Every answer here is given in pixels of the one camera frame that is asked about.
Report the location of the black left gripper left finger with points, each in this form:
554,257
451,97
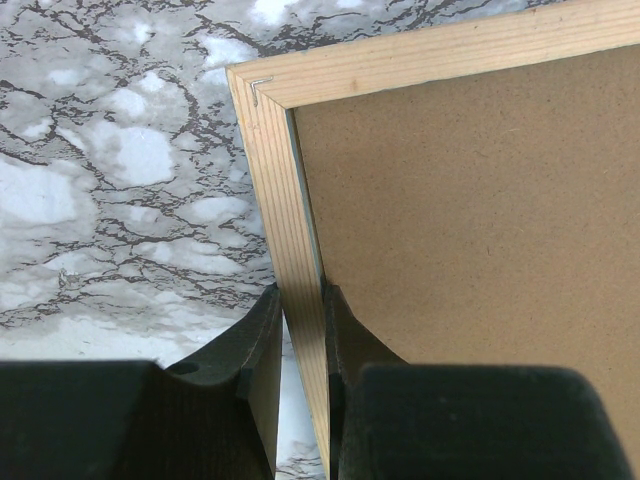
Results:
211,415

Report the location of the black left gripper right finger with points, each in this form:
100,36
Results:
389,419

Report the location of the blue picture frame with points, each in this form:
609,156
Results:
265,92

